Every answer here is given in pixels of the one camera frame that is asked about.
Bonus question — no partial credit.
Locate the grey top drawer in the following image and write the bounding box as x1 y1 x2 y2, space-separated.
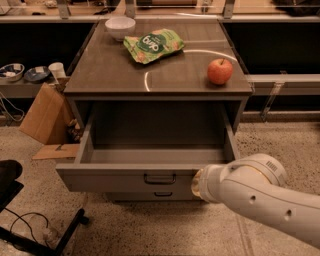
57 101 237 194

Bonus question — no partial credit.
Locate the grey drawer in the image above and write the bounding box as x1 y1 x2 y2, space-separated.
105 192 199 202
57 101 237 194

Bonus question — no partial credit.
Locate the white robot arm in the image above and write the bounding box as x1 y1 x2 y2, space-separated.
191 154 320 248

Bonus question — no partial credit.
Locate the grey bottom drawer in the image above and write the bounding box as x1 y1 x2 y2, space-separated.
105 192 199 202

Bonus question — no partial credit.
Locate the red apple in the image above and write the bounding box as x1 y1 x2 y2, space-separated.
207 58 233 85

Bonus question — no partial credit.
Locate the green snack bag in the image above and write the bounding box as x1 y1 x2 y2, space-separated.
123 29 185 64

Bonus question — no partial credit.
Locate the brown cardboard box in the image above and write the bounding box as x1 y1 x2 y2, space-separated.
19 83 79 160

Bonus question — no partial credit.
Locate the white bowl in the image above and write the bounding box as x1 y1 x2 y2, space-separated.
105 17 136 41

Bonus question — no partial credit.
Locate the white paper cup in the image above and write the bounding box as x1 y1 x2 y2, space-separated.
49 62 66 79

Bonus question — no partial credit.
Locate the dark patterned bowl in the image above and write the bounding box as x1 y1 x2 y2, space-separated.
24 66 50 83

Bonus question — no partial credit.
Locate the black chair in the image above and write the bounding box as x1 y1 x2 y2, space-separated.
0 160 89 256

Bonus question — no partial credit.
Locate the patterned bowl left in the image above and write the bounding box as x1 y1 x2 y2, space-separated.
0 63 25 82

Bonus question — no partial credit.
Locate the black top drawer handle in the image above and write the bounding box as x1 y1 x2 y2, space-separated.
144 174 176 185

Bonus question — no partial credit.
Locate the grey wall shelf rail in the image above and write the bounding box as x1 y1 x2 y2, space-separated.
246 74 320 96

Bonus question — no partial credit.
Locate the black cable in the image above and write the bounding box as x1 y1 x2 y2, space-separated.
3 207 51 248

